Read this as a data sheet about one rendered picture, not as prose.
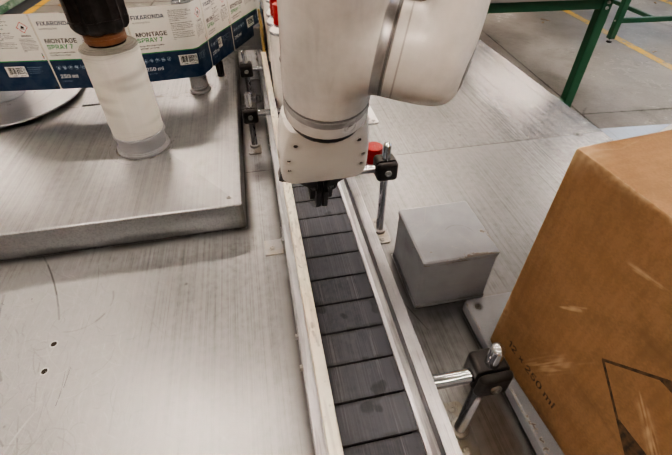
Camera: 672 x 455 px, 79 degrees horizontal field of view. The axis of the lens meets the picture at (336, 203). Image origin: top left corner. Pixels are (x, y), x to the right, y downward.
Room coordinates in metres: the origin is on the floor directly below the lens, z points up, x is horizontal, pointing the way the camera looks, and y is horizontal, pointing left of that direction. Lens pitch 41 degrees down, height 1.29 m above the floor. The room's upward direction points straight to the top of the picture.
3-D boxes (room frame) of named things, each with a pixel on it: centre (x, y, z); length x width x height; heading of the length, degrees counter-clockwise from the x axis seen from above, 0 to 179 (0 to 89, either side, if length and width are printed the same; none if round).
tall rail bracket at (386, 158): (0.46, -0.05, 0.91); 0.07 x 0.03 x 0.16; 101
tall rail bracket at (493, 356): (0.16, -0.11, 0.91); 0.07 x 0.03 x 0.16; 101
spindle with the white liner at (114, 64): (0.63, 0.35, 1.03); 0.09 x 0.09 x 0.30
